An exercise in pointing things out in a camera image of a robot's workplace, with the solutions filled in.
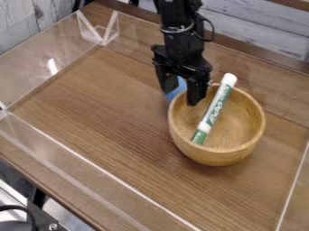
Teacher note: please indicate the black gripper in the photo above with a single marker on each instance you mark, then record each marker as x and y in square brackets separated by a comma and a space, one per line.
[179, 58]

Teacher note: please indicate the blue rectangular block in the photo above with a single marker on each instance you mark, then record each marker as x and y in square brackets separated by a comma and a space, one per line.
[179, 88]

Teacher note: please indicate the brown wooden bowl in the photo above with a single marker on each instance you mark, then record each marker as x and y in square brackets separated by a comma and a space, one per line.
[235, 132]

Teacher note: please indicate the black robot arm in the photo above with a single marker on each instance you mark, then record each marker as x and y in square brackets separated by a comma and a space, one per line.
[179, 13]

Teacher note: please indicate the green white Expo marker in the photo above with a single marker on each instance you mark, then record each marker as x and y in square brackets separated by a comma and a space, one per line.
[211, 112]

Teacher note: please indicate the clear acrylic corner bracket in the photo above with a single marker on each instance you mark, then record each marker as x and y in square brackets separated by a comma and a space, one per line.
[97, 34]

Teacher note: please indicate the black metal table frame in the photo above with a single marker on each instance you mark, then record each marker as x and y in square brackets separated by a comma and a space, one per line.
[37, 220]

